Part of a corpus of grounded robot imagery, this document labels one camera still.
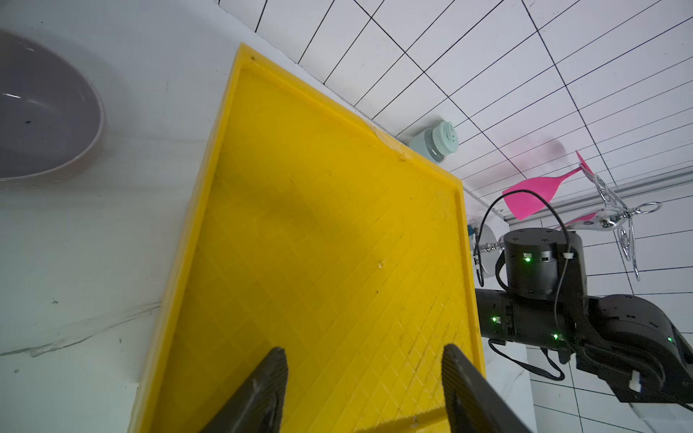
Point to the mint green jar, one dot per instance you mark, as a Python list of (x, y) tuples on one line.
[(436, 143)]

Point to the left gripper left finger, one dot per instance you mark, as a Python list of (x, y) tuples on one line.
[(257, 405)]

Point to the grey purple bowl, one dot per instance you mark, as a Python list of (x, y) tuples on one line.
[(53, 122)]

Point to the yellow drawer cabinet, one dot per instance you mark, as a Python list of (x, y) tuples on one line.
[(312, 231)]

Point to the pink plastic wine glass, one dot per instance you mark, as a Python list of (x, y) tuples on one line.
[(528, 197)]

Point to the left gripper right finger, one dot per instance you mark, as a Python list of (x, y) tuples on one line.
[(471, 403)]

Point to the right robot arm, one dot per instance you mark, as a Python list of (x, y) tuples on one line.
[(624, 340)]

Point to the chrome glass rack stand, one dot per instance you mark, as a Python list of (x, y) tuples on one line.
[(614, 216)]

